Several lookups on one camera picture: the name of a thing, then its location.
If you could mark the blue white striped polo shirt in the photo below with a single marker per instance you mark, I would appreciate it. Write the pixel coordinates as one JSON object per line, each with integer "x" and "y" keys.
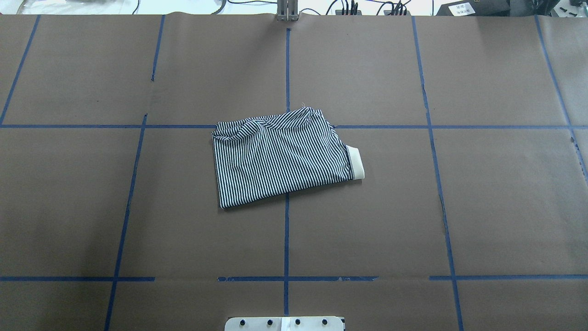
{"x": 265, "y": 156}

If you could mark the black box with label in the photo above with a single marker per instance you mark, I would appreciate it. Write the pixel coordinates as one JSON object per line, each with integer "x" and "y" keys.
{"x": 484, "y": 8}

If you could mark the aluminium frame post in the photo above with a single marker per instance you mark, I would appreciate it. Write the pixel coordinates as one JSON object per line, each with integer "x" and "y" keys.
{"x": 287, "y": 10}

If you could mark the white pedestal column base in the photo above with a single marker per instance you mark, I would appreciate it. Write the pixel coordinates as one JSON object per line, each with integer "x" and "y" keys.
{"x": 285, "y": 323}

